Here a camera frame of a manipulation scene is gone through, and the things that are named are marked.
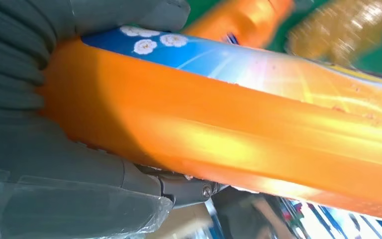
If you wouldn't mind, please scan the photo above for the yellow taped cardboard sheet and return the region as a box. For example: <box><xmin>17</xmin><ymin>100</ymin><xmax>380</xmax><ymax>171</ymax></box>
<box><xmin>286</xmin><ymin>0</ymin><xmax>382</xmax><ymax>68</ymax></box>

